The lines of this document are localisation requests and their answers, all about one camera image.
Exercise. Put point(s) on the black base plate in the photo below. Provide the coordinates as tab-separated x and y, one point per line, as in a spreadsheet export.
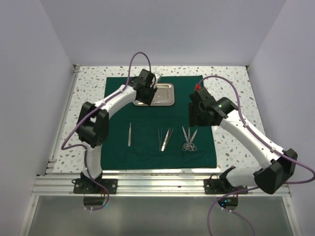
87	186
218	186

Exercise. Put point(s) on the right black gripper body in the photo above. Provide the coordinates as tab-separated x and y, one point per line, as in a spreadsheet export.
196	116

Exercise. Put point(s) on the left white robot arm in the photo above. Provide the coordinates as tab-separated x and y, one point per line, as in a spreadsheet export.
93	121

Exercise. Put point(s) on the aluminium mounting rail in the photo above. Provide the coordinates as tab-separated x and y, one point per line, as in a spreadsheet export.
148	183

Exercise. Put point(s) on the stainless steel instrument tray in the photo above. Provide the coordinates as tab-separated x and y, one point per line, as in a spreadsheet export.
164	96

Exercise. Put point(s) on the dark green surgical cloth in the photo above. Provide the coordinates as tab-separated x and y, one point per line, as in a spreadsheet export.
145	121

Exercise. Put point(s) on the steel hemostat forceps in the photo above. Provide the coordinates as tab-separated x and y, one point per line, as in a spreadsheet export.
188	146

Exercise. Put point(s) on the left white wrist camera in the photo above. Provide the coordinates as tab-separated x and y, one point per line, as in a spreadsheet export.
156	78

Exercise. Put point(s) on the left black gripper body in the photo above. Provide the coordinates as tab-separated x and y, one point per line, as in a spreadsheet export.
148	95

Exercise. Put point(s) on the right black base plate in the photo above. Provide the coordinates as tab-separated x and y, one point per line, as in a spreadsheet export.
218	186

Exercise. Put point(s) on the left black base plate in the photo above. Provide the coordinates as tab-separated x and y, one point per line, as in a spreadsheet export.
87	186

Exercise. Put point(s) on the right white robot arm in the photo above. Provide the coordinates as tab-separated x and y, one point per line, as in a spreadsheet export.
275	165

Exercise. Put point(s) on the steel tweezers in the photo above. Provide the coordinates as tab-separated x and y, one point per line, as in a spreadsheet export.
160	138
169	134

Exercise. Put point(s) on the steel surgical scissors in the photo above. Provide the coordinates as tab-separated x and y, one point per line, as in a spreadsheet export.
187	137

